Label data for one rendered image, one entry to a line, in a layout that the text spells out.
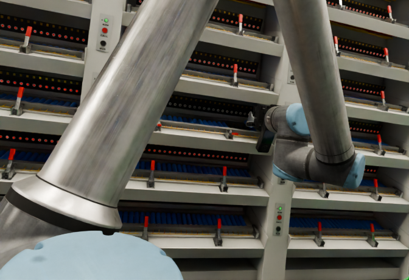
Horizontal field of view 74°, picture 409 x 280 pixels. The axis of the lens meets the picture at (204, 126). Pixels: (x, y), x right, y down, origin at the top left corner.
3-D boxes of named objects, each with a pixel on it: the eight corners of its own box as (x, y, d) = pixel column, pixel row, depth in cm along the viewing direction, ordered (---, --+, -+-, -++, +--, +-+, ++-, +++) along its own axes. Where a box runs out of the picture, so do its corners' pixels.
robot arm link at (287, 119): (288, 136, 73) (293, 98, 73) (267, 134, 85) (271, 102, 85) (318, 140, 75) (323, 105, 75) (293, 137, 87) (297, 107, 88)
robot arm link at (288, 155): (302, 185, 71) (308, 138, 71) (264, 176, 79) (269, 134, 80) (316, 184, 78) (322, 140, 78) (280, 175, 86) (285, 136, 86)
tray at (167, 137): (271, 156, 105) (278, 133, 102) (107, 139, 90) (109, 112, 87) (252, 136, 123) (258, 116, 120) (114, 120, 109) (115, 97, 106)
